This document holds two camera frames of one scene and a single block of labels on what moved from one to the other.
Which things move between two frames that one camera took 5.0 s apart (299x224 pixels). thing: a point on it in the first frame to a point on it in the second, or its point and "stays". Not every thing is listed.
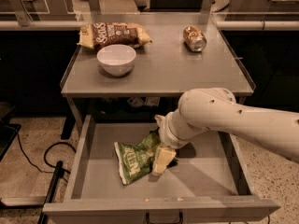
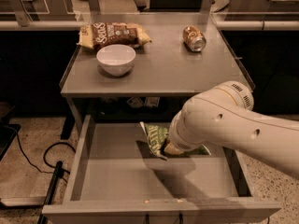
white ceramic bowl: x=116 y=59 stays
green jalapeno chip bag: x=135 y=161 to x=157 y=137
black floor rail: x=57 y=176 stays
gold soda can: x=193 y=38 stays
